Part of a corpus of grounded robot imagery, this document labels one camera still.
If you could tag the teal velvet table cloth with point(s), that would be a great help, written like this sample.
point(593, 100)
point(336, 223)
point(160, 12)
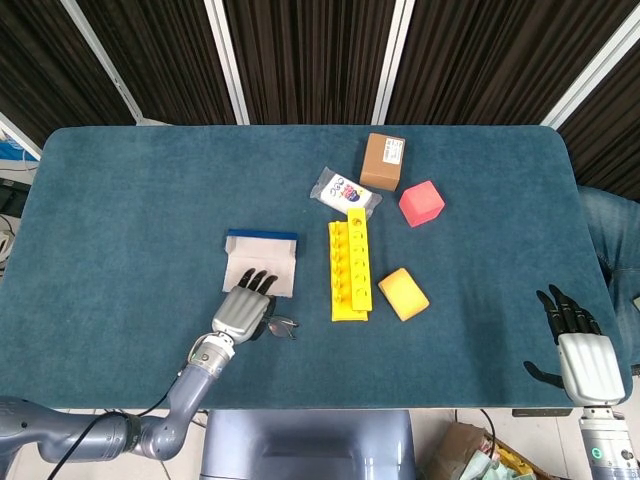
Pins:
point(150, 225)

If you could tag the red foam cube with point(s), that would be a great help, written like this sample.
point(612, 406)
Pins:
point(421, 204)

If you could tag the yellow sponge block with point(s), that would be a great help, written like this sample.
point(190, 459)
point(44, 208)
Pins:
point(404, 295)

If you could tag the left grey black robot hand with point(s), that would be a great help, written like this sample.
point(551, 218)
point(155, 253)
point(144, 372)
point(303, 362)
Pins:
point(240, 312)

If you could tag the dark pleated curtain panel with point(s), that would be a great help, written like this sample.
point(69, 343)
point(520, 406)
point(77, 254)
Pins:
point(610, 130)
point(500, 55)
point(310, 60)
point(40, 65)
point(165, 55)

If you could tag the black table control panel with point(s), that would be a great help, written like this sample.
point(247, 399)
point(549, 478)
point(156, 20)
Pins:
point(542, 412)

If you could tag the blue printed glasses case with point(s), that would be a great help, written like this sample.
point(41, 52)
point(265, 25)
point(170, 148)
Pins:
point(260, 255)

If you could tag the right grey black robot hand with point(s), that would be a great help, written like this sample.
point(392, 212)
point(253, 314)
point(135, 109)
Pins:
point(590, 367)

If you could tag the white partition post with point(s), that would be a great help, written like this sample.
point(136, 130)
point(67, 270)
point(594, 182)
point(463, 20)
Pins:
point(590, 75)
point(227, 60)
point(392, 60)
point(20, 137)
point(105, 60)

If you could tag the round wire-frame eyeglasses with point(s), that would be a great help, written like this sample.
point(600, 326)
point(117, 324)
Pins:
point(280, 326)

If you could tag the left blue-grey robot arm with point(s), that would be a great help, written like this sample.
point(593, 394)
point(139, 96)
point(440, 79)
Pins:
point(190, 395)

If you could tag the yellow toy brick plate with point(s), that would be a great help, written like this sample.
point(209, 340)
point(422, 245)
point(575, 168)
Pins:
point(357, 270)

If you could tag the brown cardboard box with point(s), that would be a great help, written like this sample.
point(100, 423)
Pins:
point(380, 162)

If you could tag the brown bag with clutter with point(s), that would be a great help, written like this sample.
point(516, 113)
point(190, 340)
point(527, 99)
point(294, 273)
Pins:
point(460, 450)

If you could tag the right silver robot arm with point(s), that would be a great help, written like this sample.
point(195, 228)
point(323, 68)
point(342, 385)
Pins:
point(607, 445)

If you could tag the blue-grey robot torso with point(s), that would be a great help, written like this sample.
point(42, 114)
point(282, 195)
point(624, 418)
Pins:
point(305, 440)

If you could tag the white packet in clear bag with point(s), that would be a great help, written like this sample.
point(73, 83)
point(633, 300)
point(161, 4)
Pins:
point(345, 195)

